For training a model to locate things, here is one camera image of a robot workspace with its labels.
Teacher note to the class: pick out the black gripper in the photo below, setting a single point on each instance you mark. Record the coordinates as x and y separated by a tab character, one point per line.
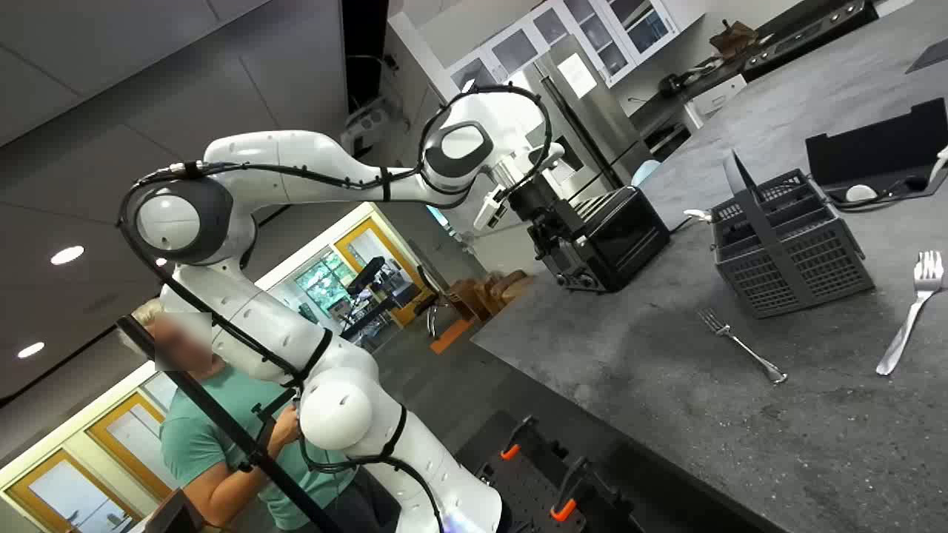
534	209

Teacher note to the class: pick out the black toaster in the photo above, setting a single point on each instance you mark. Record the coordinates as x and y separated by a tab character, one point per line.
622	239

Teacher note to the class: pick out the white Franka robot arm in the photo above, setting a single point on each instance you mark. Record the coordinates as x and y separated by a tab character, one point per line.
268	157

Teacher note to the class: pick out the stainless steel fridge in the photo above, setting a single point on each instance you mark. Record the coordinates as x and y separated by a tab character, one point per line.
582	107

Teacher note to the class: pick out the yellow framed door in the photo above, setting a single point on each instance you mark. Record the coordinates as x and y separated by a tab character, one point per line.
380	259

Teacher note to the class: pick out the orange black clamp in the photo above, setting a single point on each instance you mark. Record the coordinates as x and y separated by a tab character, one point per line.
563	507
509	447

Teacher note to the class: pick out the small silver fork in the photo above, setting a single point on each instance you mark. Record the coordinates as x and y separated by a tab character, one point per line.
740	342

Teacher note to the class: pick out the white glass door cabinets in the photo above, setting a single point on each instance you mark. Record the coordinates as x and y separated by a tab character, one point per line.
582	33

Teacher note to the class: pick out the grey cutlery basket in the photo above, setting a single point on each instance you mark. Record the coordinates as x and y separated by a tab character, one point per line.
788	252

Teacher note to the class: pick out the brown kettle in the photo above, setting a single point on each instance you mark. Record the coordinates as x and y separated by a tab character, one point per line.
733	37

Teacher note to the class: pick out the white oval object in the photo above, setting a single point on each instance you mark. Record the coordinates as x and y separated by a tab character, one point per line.
860	193

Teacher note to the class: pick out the black open case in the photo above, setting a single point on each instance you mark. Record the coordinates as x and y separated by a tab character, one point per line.
878	148

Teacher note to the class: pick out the black kitchen stove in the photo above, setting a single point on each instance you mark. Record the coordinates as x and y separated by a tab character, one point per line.
810	30

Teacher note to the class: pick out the large silver fork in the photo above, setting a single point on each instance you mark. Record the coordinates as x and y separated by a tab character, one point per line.
906	322

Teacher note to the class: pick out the person in green shirt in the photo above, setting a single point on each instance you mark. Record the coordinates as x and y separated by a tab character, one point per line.
211	446

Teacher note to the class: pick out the dark floor mat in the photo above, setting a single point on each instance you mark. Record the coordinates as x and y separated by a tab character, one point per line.
931	55

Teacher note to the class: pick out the yellow framed window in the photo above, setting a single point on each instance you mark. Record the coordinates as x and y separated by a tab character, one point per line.
69	493
134	439

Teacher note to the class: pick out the round ceiling light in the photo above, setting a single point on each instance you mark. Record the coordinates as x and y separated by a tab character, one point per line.
65	255
29	351

